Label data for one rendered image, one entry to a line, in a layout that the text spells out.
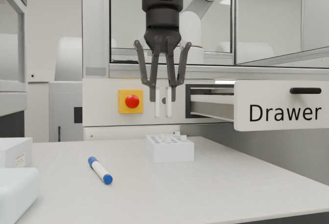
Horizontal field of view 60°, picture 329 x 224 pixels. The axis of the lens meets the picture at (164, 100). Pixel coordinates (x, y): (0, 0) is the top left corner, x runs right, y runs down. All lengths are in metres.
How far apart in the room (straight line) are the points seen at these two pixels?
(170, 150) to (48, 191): 0.25
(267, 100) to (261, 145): 0.43
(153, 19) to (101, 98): 0.35
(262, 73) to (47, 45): 3.52
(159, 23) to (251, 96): 0.25
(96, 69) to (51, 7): 3.49
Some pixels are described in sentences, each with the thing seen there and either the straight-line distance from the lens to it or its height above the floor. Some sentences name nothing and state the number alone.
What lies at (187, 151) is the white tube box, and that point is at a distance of 0.59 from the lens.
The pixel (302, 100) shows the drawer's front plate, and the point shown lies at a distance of 0.72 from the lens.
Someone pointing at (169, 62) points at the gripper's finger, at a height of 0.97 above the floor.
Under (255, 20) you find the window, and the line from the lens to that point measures 1.10.
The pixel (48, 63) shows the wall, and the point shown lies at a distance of 4.22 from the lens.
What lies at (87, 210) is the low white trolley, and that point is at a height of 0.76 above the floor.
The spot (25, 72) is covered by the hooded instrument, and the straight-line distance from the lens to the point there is 1.82.
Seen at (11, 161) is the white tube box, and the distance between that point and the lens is 0.54.
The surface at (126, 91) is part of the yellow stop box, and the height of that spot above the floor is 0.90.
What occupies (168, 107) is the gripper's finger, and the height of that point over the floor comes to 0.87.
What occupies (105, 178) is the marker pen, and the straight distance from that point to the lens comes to 0.46.
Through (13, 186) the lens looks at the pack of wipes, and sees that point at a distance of 0.35.
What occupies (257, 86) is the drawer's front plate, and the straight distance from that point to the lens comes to 0.65.
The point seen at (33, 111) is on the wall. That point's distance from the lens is 4.25.
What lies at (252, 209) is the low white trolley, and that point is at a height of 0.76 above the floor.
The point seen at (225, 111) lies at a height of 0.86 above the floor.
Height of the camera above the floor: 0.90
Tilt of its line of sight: 2 degrees down
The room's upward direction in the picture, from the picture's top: straight up
